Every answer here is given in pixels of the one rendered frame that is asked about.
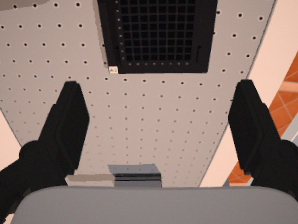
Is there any black flat square plate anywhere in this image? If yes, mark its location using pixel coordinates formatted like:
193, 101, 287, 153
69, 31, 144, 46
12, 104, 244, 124
97, 0, 218, 74

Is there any grey rectangular base plate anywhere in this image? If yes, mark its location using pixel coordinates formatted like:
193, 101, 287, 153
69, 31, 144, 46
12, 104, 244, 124
0, 0, 278, 187

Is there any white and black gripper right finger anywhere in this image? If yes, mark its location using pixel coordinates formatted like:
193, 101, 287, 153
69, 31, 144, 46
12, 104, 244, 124
228, 79, 298, 202

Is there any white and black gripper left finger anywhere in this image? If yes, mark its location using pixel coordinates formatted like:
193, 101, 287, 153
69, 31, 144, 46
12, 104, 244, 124
0, 81, 90, 224

